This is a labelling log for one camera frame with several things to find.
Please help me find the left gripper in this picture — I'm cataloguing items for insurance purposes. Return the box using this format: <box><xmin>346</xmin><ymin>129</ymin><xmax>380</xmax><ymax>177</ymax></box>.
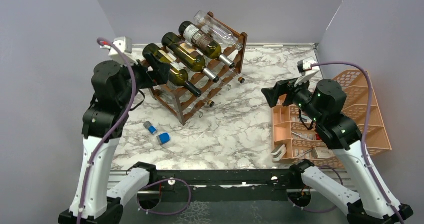
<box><xmin>114</xmin><ymin>52</ymin><xmax>171</xmax><ymax>108</ymax></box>

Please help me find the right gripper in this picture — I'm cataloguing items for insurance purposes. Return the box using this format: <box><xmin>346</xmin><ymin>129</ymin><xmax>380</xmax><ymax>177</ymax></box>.
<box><xmin>262</xmin><ymin>72</ymin><xmax>324</xmax><ymax>123</ymax></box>

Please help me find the green wine bottle black cap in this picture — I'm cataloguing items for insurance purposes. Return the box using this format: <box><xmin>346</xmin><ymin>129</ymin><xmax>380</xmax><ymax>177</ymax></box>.
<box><xmin>142</xmin><ymin>43</ymin><xmax>202</xmax><ymax>97</ymax></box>

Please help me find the green wine bottle silver cap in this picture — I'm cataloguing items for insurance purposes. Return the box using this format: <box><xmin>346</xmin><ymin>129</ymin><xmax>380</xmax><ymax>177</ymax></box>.
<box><xmin>161</xmin><ymin>32</ymin><xmax>220</xmax><ymax>83</ymax></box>

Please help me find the green wine bottle white label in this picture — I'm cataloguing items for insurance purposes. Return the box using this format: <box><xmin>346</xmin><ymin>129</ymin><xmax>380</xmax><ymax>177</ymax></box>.
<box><xmin>178</xmin><ymin>20</ymin><xmax>235</xmax><ymax>69</ymax></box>

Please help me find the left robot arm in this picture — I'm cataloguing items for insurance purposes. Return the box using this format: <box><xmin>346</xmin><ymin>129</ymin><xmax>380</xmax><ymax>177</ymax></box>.
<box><xmin>58</xmin><ymin>60</ymin><xmax>170</xmax><ymax>224</ymax></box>

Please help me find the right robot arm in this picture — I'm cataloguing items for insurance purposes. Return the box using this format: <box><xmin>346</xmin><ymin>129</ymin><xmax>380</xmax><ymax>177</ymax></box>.
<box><xmin>262</xmin><ymin>79</ymin><xmax>414</xmax><ymax>224</ymax></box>

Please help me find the cork bottle end right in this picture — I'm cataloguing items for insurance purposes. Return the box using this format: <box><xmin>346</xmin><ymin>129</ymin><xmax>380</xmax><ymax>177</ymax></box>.
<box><xmin>238</xmin><ymin>77</ymin><xmax>246</xmax><ymax>84</ymax></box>

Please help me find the cork bottle end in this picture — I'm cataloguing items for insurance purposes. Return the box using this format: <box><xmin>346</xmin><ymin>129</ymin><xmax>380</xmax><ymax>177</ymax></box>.
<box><xmin>238</xmin><ymin>77</ymin><xmax>246</xmax><ymax>84</ymax></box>
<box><xmin>207</xmin><ymin>100</ymin><xmax>215</xmax><ymax>107</ymax></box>

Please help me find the brown wooden wine rack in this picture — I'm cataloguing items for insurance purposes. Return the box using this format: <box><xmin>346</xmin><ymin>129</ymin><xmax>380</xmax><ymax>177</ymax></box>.
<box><xmin>141</xmin><ymin>10</ymin><xmax>248</xmax><ymax>125</ymax></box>

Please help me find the clear bottle lower rack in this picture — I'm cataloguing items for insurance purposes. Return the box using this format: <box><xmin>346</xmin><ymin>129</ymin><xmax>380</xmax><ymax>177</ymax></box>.
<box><xmin>168</xmin><ymin>76</ymin><xmax>232</xmax><ymax>90</ymax></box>

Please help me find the cork bottle end lower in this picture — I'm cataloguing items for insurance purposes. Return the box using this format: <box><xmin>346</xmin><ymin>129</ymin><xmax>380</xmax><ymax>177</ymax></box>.
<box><xmin>207</xmin><ymin>100</ymin><xmax>215</xmax><ymax>107</ymax></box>

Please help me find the orange plastic compartment tray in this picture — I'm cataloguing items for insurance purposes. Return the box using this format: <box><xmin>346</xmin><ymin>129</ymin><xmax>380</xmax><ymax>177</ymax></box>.
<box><xmin>271</xmin><ymin>95</ymin><xmax>327</xmax><ymax>163</ymax></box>

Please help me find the small blue grey cap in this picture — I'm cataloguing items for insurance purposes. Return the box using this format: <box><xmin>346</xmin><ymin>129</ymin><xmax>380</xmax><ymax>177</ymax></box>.
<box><xmin>143</xmin><ymin>121</ymin><xmax>157</xmax><ymax>135</ymax></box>

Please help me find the blue grey sharpener block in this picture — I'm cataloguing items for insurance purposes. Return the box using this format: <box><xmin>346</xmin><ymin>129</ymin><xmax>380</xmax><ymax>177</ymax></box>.
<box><xmin>156</xmin><ymin>133</ymin><xmax>171</xmax><ymax>145</ymax></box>

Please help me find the white box in tray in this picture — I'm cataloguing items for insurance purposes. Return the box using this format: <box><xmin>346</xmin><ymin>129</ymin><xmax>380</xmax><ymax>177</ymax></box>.
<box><xmin>312</xmin><ymin>147</ymin><xmax>335</xmax><ymax>159</ymax></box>

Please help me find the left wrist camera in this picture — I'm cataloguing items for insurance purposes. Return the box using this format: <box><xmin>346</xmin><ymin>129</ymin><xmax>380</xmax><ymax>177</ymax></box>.
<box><xmin>108</xmin><ymin>36</ymin><xmax>138</xmax><ymax>65</ymax></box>

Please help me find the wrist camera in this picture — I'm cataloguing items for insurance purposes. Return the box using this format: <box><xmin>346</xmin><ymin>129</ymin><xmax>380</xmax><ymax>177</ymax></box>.
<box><xmin>108</xmin><ymin>36</ymin><xmax>138</xmax><ymax>65</ymax></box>
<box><xmin>294</xmin><ymin>57</ymin><xmax>320</xmax><ymax>86</ymax></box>

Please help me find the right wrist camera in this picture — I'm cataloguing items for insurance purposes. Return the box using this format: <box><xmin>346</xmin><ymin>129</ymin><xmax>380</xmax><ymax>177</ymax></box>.
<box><xmin>294</xmin><ymin>57</ymin><xmax>320</xmax><ymax>86</ymax></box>

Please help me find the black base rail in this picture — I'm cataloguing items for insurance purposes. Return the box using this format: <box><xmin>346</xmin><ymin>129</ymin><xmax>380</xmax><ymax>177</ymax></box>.
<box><xmin>136</xmin><ymin>169</ymin><xmax>305</xmax><ymax>207</ymax></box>

